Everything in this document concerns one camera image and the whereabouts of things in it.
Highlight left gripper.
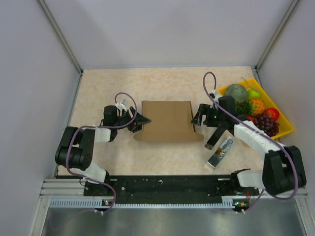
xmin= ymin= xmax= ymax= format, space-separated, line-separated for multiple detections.
xmin=114 ymin=106 xmax=151 ymax=132

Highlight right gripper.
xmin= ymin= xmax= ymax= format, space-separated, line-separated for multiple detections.
xmin=190 ymin=104 xmax=225 ymax=128

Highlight brown cardboard box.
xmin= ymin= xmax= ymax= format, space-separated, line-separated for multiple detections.
xmin=133 ymin=101 xmax=204 ymax=143

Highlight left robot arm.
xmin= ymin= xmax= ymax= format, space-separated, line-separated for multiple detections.
xmin=55 ymin=104 xmax=151 ymax=195

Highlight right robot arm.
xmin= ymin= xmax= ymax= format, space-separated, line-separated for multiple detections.
xmin=191 ymin=94 xmax=307 ymax=196

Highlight black rectangular bar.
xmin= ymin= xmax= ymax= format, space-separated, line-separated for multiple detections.
xmin=205 ymin=124 xmax=227 ymax=150

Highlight grey-green melon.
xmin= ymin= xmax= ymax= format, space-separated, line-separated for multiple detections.
xmin=224 ymin=84 xmax=248 ymax=103

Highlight red apple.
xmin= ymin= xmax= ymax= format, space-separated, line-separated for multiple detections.
xmin=247 ymin=116 xmax=254 ymax=122
xmin=263 ymin=108 xmax=280 ymax=121

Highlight orange pineapple toy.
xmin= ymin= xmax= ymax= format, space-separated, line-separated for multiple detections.
xmin=236 ymin=98 xmax=265 ymax=116

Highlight green apple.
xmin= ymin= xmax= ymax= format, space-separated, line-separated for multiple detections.
xmin=247 ymin=88 xmax=261 ymax=99

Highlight purple grapes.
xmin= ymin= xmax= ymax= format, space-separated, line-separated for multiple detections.
xmin=254 ymin=113 xmax=279 ymax=137

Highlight yellow plastic tray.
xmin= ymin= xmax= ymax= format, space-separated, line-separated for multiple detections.
xmin=217 ymin=78 xmax=295 ymax=141

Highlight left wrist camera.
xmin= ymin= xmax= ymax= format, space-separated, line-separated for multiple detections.
xmin=115 ymin=99 xmax=128 ymax=112

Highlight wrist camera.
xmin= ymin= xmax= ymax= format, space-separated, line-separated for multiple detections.
xmin=210 ymin=89 xmax=222 ymax=103
xmin=115 ymin=99 xmax=128 ymax=112

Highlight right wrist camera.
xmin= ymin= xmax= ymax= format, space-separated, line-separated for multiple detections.
xmin=210 ymin=89 xmax=222 ymax=103

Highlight aluminium rail frame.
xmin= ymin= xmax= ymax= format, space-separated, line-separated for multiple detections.
xmin=39 ymin=178 xmax=308 ymax=209

